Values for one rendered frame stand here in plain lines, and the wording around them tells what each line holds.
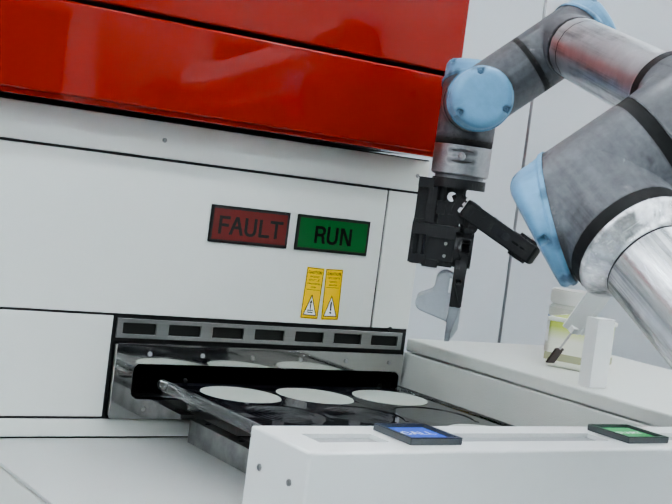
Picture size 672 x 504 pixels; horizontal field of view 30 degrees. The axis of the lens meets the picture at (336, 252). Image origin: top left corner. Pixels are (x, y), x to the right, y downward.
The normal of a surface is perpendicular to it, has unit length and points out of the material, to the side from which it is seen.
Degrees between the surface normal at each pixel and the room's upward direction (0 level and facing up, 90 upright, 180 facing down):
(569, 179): 68
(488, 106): 90
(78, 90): 90
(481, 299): 90
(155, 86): 90
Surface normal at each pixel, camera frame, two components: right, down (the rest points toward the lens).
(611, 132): -0.43, -0.58
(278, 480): -0.83, -0.08
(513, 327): 0.54, 0.11
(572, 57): -0.96, -0.14
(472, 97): -0.01, 0.06
